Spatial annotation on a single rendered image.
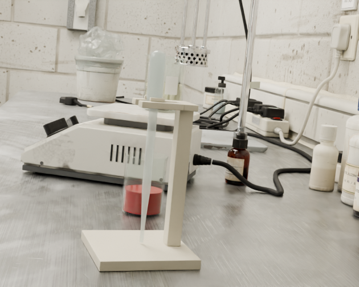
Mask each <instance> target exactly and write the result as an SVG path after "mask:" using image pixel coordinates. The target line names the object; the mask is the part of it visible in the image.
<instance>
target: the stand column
mask: <svg viewBox="0 0 359 287"><path fill-rule="evenodd" d="M258 7H259V0H251V7H250V17H249V23H248V34H247V44H246V54H245V60H244V70H243V80H242V90H241V96H240V106H239V117H238V128H237V129H238V130H237V132H244V129H245V124H246V114H247V104H248V94H249V88H250V78H251V68H252V58H253V53H254V43H255V33H256V23H257V17H258ZM237 132H234V134H233V138H235V137H236V134H237ZM244 133H245V134H246V139H247V133H246V132H244Z"/></svg>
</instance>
